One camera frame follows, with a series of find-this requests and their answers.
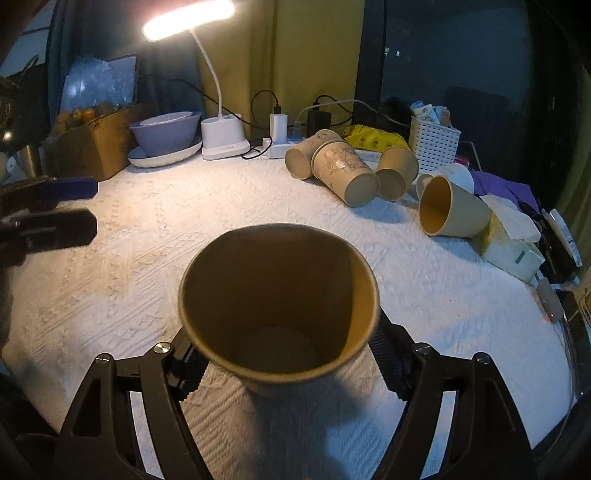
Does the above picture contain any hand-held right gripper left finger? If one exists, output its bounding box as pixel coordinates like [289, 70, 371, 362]
[44, 328, 211, 480]

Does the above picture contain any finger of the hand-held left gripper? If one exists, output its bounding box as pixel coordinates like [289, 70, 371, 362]
[0, 209, 99, 267]
[0, 176, 99, 209]

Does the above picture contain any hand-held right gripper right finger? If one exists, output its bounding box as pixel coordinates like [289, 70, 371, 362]
[369, 314, 539, 480]

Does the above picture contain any plain brown paper cup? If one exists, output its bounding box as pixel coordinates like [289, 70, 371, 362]
[375, 145, 420, 202]
[178, 223, 382, 400]
[284, 129, 342, 181]
[418, 175, 494, 238]

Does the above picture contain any metal cup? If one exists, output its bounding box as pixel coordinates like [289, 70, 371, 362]
[17, 144, 43, 179]

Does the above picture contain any printed brown paper cup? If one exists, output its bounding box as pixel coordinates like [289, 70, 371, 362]
[310, 138, 382, 208]

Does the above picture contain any white cup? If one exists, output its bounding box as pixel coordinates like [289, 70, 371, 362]
[416, 162, 475, 201]

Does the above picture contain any cardboard box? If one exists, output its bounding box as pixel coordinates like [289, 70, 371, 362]
[41, 102, 153, 182]

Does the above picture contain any pile of oranges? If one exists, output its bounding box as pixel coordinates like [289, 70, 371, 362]
[56, 105, 123, 131]

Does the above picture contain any white textured tablecloth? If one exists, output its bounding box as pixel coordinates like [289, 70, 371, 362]
[0, 151, 578, 480]

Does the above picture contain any white plate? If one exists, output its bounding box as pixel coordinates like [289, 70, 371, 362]
[128, 136, 204, 168]

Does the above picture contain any blue plastic bag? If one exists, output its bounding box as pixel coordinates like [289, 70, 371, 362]
[60, 54, 139, 116]

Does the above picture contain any purple bowl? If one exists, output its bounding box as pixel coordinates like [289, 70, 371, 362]
[129, 112, 202, 157]

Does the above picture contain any yellow tissue box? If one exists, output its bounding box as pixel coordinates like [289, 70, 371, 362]
[479, 212, 546, 284]

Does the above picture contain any white desk lamp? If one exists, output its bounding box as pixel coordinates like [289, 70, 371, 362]
[142, 0, 251, 161]

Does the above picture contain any small white device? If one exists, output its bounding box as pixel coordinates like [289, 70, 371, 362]
[536, 276, 566, 325]

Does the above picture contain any white tissue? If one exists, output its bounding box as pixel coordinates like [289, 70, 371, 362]
[481, 194, 542, 243]

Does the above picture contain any purple cloth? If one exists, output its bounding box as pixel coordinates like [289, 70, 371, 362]
[467, 170, 539, 209]

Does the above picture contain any white charger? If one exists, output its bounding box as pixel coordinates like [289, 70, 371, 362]
[270, 113, 290, 142]

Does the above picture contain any white power strip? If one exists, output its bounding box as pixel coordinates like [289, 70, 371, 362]
[269, 133, 320, 160]

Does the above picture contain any white plastic basket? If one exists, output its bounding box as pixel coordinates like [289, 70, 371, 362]
[409, 115, 462, 174]

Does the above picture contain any yellow snack packet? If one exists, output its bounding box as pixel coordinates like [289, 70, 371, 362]
[342, 124, 411, 153]

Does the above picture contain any black power adapter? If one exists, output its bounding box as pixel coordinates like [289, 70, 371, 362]
[308, 110, 334, 135]

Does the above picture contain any bunch of small sachets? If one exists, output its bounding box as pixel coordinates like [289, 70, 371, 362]
[410, 100, 454, 128]

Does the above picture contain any yellow curtain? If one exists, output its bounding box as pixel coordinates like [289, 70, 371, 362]
[198, 0, 366, 139]

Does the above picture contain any black cable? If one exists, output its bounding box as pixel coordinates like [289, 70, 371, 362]
[241, 89, 281, 160]

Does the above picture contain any white cable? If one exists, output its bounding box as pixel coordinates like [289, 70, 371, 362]
[295, 98, 413, 128]

